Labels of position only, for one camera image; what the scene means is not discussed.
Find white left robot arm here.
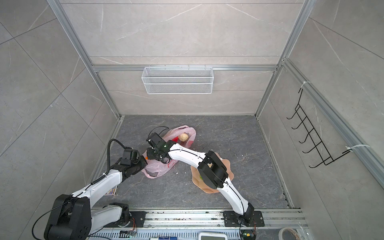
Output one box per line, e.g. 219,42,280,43
44,148,147,240

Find pink scalloped plate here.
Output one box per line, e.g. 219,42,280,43
191,159,235,194

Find pink plastic bag fruit print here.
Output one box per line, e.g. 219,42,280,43
142,126,196,179

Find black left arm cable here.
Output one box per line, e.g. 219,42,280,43
106,138,127,178

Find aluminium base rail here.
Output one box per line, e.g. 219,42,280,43
58,209,310,232

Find white device at bottom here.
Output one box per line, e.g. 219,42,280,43
198,232,228,240

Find black wire hook rack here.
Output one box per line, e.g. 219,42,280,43
286,89,352,169

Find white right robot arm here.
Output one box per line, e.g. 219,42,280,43
146,133,255,227

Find white wire mesh basket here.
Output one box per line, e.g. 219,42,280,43
142,67,214,95

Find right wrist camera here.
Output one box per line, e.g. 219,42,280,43
146,133,164,148

